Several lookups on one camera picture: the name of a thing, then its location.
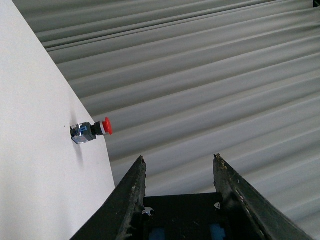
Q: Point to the black left gripper right finger camera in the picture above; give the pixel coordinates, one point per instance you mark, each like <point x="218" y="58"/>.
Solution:
<point x="250" y="215"/>

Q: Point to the black left gripper left finger camera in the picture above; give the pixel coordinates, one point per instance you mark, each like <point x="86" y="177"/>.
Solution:
<point x="120" y="217"/>

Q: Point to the red mushroom push button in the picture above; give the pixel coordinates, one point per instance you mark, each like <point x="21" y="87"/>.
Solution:
<point x="86" y="132"/>

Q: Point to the grey curtain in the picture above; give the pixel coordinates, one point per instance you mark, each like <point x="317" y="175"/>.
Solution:
<point x="182" y="80"/>

